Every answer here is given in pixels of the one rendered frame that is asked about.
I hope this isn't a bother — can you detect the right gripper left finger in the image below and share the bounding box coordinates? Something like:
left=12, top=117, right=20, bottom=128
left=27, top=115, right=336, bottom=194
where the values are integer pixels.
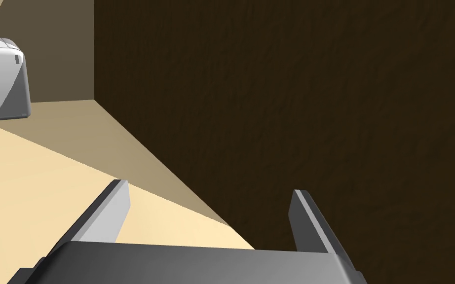
left=57, top=179, right=131, bottom=248

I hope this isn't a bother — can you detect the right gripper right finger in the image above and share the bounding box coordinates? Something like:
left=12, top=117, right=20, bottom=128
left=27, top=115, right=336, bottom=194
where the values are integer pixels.
left=288, top=189, right=349, bottom=257

